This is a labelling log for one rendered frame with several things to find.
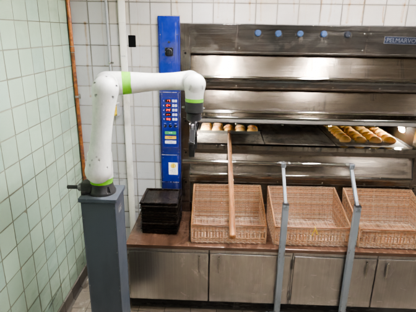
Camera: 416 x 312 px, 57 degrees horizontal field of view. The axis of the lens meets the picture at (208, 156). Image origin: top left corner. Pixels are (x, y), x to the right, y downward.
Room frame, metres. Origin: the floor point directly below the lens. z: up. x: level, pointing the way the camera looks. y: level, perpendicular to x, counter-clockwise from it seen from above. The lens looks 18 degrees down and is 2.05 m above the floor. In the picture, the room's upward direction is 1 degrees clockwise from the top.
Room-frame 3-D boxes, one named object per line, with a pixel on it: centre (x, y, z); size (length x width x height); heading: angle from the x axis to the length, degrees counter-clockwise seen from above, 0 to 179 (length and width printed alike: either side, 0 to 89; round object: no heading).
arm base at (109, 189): (1.93, 0.64, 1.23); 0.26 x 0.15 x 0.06; 89
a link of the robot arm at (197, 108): (1.91, 0.08, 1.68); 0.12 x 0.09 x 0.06; 87
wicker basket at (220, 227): (2.67, -0.16, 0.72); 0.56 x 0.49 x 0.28; 90
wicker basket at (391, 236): (2.63, -1.37, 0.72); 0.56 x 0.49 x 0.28; 88
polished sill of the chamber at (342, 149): (2.94, -0.75, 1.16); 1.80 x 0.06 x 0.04; 88
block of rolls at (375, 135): (3.34, -1.35, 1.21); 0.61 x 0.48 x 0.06; 178
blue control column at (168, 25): (3.88, 0.27, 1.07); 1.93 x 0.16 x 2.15; 178
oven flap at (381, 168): (2.92, -0.75, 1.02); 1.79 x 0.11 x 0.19; 88
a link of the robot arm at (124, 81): (1.95, 0.49, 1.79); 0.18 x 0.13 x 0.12; 103
